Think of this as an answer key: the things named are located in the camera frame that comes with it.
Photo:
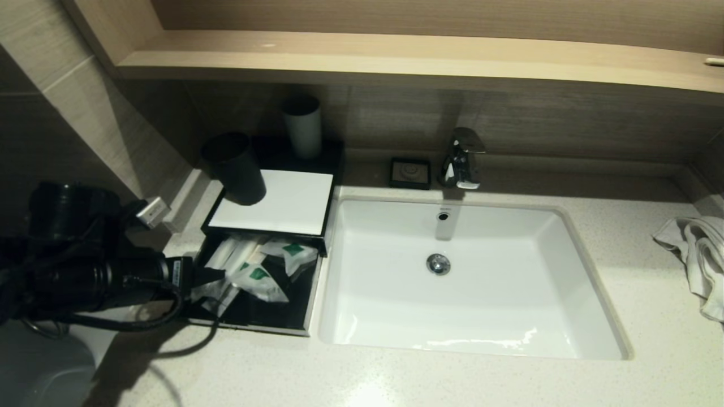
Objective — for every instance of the black box with white top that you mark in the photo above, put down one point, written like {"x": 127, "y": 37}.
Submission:
{"x": 277, "y": 200}

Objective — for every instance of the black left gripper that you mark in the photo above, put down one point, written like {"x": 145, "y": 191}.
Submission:
{"x": 172, "y": 274}

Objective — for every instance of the black glossy drawer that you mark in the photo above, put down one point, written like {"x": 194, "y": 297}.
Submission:
{"x": 277, "y": 314}

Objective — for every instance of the chrome drain plug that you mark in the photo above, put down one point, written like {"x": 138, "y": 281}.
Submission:
{"x": 438, "y": 264}

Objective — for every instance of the long white toothbrush packet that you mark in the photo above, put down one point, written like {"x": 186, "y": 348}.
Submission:
{"x": 223, "y": 251}
{"x": 249, "y": 251}

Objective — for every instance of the black cup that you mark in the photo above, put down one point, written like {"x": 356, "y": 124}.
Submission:
{"x": 237, "y": 169}

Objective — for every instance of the grey cup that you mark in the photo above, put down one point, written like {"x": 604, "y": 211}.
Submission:
{"x": 302, "y": 130}

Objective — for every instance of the light wooden shelf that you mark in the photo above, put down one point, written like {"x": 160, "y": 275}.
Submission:
{"x": 396, "y": 56}

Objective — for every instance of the white towel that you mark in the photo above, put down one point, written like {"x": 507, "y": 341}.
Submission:
{"x": 698, "y": 254}

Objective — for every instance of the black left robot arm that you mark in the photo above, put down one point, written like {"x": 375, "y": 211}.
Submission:
{"x": 68, "y": 215}

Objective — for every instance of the small pale object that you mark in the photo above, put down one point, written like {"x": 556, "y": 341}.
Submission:
{"x": 714, "y": 62}

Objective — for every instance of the black square soap dish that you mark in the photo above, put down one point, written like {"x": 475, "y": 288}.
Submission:
{"x": 410, "y": 174}

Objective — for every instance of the white ceramic sink basin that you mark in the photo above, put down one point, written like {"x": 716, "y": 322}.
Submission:
{"x": 481, "y": 305}

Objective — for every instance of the small white green-label sachet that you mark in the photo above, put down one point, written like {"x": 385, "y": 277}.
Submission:
{"x": 294, "y": 251}
{"x": 260, "y": 282}

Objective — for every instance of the chrome faucet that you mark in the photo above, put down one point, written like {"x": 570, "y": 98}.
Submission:
{"x": 461, "y": 164}

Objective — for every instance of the small white rectangular block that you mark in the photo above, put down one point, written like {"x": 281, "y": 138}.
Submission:
{"x": 151, "y": 210}

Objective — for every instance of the black glossy tray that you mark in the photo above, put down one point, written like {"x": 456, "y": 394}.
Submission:
{"x": 331, "y": 150}

